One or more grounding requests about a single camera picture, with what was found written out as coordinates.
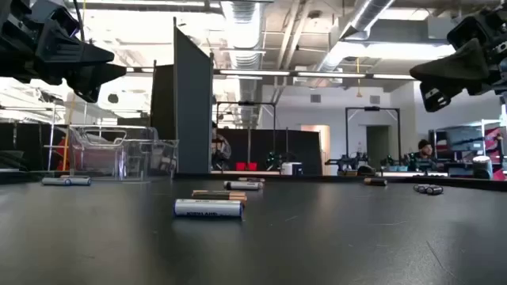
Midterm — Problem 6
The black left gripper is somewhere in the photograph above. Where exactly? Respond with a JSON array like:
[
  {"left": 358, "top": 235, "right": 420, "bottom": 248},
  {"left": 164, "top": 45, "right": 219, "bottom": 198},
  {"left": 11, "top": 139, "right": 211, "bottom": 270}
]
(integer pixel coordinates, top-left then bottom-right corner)
[{"left": 0, "top": 11, "right": 128, "bottom": 104}]

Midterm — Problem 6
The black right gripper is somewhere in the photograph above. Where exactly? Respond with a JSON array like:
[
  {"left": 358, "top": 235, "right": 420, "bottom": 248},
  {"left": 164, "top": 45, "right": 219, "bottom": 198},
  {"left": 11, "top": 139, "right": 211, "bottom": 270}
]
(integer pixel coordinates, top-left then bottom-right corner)
[{"left": 410, "top": 3, "right": 507, "bottom": 113}]

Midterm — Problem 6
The ceiling light strip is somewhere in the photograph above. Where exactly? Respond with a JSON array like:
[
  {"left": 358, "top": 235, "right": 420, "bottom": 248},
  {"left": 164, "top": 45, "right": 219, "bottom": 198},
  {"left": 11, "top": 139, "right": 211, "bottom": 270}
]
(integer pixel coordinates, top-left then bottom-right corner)
[
  {"left": 372, "top": 73, "right": 416, "bottom": 81},
  {"left": 219, "top": 70, "right": 291, "bottom": 77},
  {"left": 296, "top": 71, "right": 366, "bottom": 78}
]

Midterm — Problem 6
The computer monitor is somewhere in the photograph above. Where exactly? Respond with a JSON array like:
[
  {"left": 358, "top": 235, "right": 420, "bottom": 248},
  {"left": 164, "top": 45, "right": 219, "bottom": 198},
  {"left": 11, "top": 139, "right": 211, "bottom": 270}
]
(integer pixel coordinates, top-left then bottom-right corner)
[{"left": 429, "top": 125, "right": 489, "bottom": 162}]

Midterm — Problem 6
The metal shelf rack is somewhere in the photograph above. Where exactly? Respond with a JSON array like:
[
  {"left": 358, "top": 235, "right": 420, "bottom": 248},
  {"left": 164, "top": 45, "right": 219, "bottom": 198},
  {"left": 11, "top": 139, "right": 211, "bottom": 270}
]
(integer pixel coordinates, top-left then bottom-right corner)
[{"left": 42, "top": 101, "right": 104, "bottom": 172}]

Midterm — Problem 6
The small dark partition panel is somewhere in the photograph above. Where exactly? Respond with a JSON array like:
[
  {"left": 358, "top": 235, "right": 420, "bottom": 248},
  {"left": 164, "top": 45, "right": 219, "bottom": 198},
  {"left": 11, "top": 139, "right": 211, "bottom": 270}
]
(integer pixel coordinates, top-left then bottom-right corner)
[{"left": 150, "top": 64, "right": 177, "bottom": 140}]

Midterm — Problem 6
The grey cylindrical speaker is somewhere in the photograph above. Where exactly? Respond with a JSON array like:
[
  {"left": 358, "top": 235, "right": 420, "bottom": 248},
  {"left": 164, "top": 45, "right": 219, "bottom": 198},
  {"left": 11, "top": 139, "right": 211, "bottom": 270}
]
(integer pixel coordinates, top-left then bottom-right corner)
[{"left": 472, "top": 155, "right": 494, "bottom": 181}]

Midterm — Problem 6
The red storage crate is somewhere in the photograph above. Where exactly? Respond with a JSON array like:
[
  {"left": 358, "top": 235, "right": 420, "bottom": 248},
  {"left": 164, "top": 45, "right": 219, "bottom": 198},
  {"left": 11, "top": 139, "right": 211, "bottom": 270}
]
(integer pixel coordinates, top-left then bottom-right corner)
[{"left": 55, "top": 136, "right": 120, "bottom": 172}]

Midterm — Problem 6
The background robot station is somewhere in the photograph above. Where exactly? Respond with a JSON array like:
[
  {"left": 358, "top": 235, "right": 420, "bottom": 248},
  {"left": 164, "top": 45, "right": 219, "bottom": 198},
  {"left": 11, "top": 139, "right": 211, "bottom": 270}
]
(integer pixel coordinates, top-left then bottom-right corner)
[{"left": 324, "top": 152, "right": 377, "bottom": 177}]

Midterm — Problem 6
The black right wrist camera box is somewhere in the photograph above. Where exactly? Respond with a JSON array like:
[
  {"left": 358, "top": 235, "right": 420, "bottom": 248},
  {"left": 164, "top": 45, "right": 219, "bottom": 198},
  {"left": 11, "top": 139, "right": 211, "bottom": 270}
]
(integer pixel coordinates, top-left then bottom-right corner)
[{"left": 447, "top": 15, "right": 488, "bottom": 51}]

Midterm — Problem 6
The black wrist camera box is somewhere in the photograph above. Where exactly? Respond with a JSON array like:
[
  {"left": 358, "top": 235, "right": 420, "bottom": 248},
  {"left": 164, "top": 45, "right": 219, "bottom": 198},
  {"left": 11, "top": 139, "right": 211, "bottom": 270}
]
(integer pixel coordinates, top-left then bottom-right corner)
[
  {"left": 447, "top": 15, "right": 488, "bottom": 51},
  {"left": 29, "top": 0, "right": 82, "bottom": 39}
]

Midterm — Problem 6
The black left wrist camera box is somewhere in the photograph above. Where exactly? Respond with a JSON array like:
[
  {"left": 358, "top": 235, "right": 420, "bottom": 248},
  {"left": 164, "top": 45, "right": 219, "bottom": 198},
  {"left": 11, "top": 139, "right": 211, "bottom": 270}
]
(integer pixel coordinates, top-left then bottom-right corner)
[{"left": 29, "top": 0, "right": 82, "bottom": 39}]

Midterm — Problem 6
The black gantry frame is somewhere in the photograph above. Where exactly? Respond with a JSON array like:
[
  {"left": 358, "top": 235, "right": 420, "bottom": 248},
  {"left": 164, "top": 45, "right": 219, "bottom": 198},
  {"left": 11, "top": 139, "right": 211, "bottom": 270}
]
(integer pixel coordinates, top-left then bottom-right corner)
[
  {"left": 215, "top": 101, "right": 277, "bottom": 175},
  {"left": 345, "top": 105, "right": 402, "bottom": 171}
]

